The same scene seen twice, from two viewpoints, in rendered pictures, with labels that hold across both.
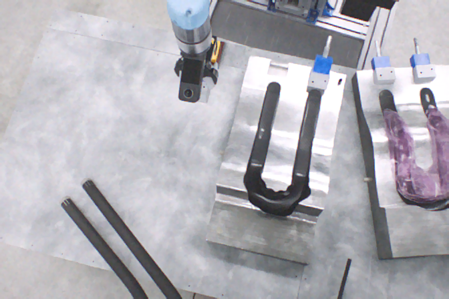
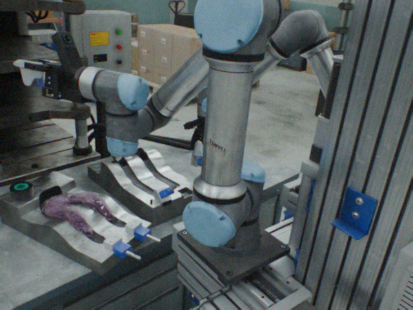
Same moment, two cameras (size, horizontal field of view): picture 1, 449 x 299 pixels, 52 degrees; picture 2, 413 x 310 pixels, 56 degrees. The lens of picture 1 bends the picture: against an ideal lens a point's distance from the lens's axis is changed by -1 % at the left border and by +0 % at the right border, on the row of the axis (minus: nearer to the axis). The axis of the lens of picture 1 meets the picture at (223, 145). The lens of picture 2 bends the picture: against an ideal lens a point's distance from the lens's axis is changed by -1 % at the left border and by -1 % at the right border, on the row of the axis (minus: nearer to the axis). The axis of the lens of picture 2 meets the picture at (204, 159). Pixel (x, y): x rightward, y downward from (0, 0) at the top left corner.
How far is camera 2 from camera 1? 1.83 m
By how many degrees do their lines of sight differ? 72
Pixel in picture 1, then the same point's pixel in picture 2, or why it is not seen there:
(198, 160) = not seen: hidden behind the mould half
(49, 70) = (262, 161)
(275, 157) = (141, 166)
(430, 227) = (44, 185)
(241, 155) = (153, 157)
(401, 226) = (59, 178)
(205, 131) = not seen: hidden behind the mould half
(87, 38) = (271, 173)
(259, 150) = (150, 166)
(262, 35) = not seen: outside the picture
